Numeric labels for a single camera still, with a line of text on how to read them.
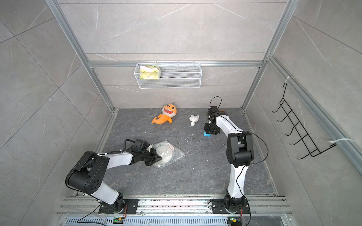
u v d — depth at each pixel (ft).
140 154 2.51
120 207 2.17
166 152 2.97
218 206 2.39
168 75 3.28
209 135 3.32
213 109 2.68
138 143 2.49
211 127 2.80
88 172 1.53
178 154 2.98
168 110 3.53
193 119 3.60
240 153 1.74
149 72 2.88
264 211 2.41
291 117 2.35
